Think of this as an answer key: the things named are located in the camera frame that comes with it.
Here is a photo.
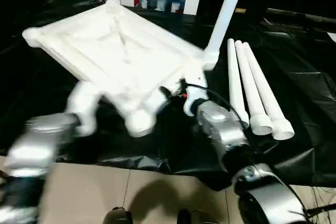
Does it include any white plastic table leg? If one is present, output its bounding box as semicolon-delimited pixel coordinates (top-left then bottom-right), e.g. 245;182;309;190
227;38;250;130
203;0;249;72
234;40;274;136
243;41;295;141

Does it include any white plastic table top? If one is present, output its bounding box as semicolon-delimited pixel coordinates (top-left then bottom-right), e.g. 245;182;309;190
22;0;218;138

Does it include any black mat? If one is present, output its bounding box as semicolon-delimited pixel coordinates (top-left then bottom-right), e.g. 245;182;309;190
0;0;336;191

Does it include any black left robot foot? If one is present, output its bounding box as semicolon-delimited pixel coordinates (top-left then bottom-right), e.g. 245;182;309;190
104;207;132;224

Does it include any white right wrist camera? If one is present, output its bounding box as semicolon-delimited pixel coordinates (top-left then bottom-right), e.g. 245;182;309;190
182;65;211;116

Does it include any black rail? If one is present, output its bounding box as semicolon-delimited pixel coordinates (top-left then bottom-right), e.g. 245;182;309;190
265;7;336;25

